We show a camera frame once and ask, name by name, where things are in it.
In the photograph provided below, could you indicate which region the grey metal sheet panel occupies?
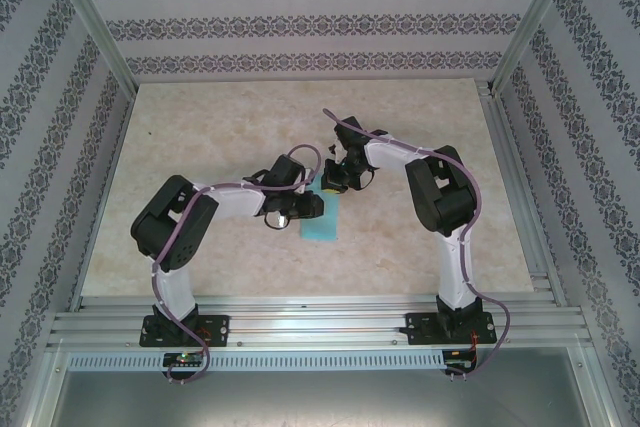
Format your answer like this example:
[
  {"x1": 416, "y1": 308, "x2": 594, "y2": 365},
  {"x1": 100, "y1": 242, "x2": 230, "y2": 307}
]
[{"x1": 37, "y1": 349, "x2": 616, "y2": 427}]

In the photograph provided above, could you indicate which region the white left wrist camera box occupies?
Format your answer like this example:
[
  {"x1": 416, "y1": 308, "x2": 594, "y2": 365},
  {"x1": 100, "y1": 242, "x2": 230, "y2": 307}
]
[{"x1": 298, "y1": 169, "x2": 322, "y2": 194}]

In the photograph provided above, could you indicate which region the purple cable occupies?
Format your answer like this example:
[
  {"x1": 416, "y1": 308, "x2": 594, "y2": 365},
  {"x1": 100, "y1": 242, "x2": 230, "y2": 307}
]
[
  {"x1": 149, "y1": 143, "x2": 324, "y2": 388},
  {"x1": 322, "y1": 106, "x2": 511, "y2": 382}
]

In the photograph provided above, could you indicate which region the aluminium mounting rail beam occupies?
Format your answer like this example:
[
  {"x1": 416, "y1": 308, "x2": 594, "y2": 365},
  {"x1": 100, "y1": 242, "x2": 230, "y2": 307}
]
[{"x1": 47, "y1": 294, "x2": 591, "y2": 351}]

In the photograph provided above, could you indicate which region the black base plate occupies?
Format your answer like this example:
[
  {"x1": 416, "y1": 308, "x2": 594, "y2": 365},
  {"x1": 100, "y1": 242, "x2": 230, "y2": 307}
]
[
  {"x1": 399, "y1": 311, "x2": 496, "y2": 347},
  {"x1": 141, "y1": 314, "x2": 231, "y2": 348}
]

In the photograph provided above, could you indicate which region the slotted grey cable duct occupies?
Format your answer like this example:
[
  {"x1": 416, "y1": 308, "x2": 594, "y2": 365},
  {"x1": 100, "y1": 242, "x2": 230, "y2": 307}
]
[{"x1": 67, "y1": 350, "x2": 446, "y2": 373}]

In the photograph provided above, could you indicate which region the aluminium side rail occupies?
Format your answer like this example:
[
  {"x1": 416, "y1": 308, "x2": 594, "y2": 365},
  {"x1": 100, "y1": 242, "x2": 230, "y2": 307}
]
[{"x1": 477, "y1": 79, "x2": 569, "y2": 308}]

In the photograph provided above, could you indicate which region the aluminium frame post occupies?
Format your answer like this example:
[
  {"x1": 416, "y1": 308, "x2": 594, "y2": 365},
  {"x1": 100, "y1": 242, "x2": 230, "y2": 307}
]
[
  {"x1": 574, "y1": 341, "x2": 621, "y2": 427},
  {"x1": 29, "y1": 339, "x2": 69, "y2": 427},
  {"x1": 489, "y1": 0, "x2": 586, "y2": 96},
  {"x1": 42, "y1": 0, "x2": 139, "y2": 96}
]

